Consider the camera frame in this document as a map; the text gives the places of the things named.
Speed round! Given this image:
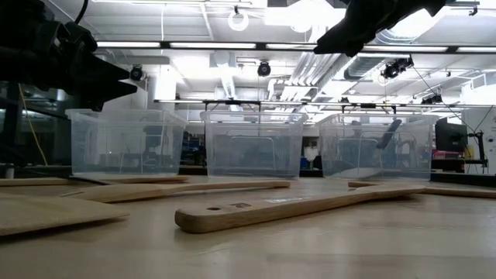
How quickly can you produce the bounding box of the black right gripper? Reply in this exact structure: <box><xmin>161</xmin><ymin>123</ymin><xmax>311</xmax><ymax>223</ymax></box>
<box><xmin>312</xmin><ymin>0</ymin><xmax>447</xmax><ymax>58</ymax></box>

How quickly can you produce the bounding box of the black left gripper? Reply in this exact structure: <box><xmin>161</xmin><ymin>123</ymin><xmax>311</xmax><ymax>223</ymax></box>
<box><xmin>34</xmin><ymin>21</ymin><xmax>139</xmax><ymax>112</ymax></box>

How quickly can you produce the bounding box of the thin wooden spatula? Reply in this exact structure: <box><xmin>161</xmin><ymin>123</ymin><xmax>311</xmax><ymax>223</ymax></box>
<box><xmin>0</xmin><ymin>175</ymin><xmax>191</xmax><ymax>188</ymax></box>

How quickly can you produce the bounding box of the long wooden spatula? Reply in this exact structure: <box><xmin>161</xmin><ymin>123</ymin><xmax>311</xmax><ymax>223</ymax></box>
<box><xmin>60</xmin><ymin>179</ymin><xmax>291</xmax><ymax>204</ymax></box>

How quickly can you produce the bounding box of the wooden spatula with round head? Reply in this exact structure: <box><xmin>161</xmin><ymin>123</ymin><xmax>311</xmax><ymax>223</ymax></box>
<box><xmin>347</xmin><ymin>181</ymin><xmax>496</xmax><ymax>200</ymax></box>

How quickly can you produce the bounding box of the wooden spoon with oval head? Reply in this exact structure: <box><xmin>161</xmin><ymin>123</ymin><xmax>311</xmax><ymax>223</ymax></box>
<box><xmin>174</xmin><ymin>184</ymin><xmax>427</xmax><ymax>234</ymax></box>

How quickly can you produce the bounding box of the black plastic kitchen utensil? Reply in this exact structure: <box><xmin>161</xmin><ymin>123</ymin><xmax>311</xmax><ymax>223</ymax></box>
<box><xmin>376</xmin><ymin>119</ymin><xmax>403</xmax><ymax>150</ymax></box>

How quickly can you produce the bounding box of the clear plastic storage bin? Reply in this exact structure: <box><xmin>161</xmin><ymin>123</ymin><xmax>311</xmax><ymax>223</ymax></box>
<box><xmin>316</xmin><ymin>113</ymin><xmax>439</xmax><ymax>181</ymax></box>
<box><xmin>200</xmin><ymin>110</ymin><xmax>309</xmax><ymax>181</ymax></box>
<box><xmin>64</xmin><ymin>108</ymin><xmax>189</xmax><ymax>177</ymax></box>

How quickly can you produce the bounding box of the black computer monitor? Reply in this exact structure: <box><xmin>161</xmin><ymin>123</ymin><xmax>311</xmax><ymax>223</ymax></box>
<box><xmin>434</xmin><ymin>117</ymin><xmax>469</xmax><ymax>154</ymax></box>

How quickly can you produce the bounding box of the wide flat wooden spatula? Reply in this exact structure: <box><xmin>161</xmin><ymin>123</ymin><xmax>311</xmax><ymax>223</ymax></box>
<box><xmin>0</xmin><ymin>192</ymin><xmax>131</xmax><ymax>238</ymax></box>

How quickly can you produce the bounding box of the black overhead camera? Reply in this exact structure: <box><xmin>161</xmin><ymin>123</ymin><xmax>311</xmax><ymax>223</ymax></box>
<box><xmin>381</xmin><ymin>55</ymin><xmax>415</xmax><ymax>81</ymax></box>

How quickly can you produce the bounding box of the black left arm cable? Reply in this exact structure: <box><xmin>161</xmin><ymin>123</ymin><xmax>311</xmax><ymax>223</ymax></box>
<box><xmin>74</xmin><ymin>0</ymin><xmax>91</xmax><ymax>25</ymax></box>

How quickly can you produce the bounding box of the yellow cable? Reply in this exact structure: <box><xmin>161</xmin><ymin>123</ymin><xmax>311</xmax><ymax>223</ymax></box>
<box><xmin>17</xmin><ymin>83</ymin><xmax>50</xmax><ymax>167</ymax></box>

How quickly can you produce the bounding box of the white ring light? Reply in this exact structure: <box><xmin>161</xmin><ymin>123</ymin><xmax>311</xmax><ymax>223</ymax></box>
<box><xmin>227</xmin><ymin>7</ymin><xmax>250</xmax><ymax>33</ymax></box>

